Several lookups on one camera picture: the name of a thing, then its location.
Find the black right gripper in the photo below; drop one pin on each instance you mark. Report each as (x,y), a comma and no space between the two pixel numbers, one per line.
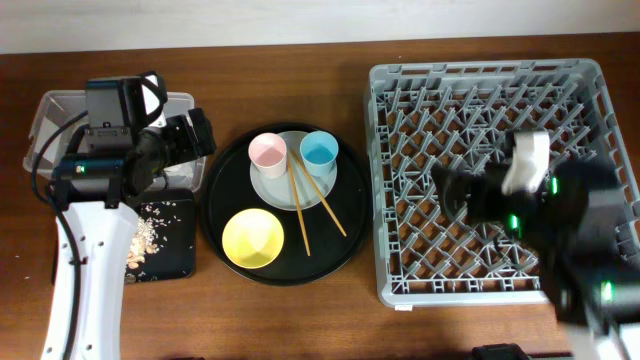
(476,195)

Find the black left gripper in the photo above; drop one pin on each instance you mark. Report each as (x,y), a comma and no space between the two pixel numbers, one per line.
(182,127)

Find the food scraps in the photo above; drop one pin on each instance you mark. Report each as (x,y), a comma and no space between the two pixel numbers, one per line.
(153,223)

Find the yellow bowl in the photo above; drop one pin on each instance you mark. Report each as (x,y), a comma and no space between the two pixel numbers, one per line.
(253,238)

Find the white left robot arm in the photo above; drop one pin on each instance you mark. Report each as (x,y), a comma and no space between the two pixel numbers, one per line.
(92,248)

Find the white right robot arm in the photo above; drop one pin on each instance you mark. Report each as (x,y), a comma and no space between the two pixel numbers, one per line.
(586,272)

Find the grey dishwasher rack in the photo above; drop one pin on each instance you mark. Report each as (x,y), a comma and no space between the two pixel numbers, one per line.
(457,115)

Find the clear plastic bin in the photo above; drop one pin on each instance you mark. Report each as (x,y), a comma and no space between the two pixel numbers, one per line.
(58,106)

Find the black rectangular tray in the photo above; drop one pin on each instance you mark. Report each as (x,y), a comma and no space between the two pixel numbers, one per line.
(177,259)

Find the round black tray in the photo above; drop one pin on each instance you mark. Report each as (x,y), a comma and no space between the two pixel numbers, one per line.
(227,190)

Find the blue plastic cup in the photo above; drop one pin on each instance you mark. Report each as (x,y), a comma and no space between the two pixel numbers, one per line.
(319,150)

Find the pink plastic cup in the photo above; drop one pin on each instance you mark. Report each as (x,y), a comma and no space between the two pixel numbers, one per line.
(268,153)

